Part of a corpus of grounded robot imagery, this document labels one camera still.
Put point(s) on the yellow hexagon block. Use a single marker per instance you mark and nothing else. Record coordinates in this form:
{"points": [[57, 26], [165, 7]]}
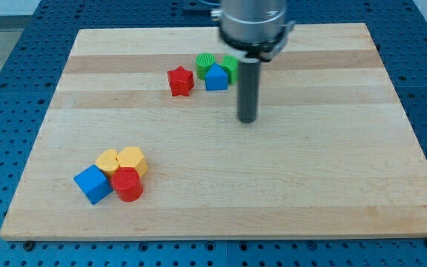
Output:
{"points": [[132, 157]]}

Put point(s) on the wooden board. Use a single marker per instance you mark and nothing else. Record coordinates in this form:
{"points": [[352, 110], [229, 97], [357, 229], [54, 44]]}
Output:
{"points": [[331, 155]]}

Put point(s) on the blue cube block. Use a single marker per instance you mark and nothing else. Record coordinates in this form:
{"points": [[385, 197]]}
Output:
{"points": [[93, 183]]}

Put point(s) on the red star block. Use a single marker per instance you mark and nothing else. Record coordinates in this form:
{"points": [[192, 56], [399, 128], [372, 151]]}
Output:
{"points": [[180, 81]]}

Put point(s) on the green star block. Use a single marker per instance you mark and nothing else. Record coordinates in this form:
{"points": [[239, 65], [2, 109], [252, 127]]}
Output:
{"points": [[230, 65]]}

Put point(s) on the blue pentagon block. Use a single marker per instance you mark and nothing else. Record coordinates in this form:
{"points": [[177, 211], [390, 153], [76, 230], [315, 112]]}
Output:
{"points": [[216, 78]]}

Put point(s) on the red cylinder block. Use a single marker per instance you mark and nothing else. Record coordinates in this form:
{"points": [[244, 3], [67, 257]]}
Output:
{"points": [[127, 184]]}

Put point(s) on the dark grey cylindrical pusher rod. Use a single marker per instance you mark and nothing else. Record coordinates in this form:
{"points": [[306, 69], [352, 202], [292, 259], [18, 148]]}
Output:
{"points": [[248, 91]]}

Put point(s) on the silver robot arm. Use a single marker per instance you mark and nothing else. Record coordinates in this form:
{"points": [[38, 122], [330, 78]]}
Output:
{"points": [[254, 31]]}

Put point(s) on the yellow heart block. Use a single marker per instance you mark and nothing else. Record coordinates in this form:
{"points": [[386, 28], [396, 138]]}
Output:
{"points": [[107, 162]]}

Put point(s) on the green cylinder block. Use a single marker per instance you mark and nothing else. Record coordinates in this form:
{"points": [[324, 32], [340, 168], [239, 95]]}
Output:
{"points": [[204, 61]]}

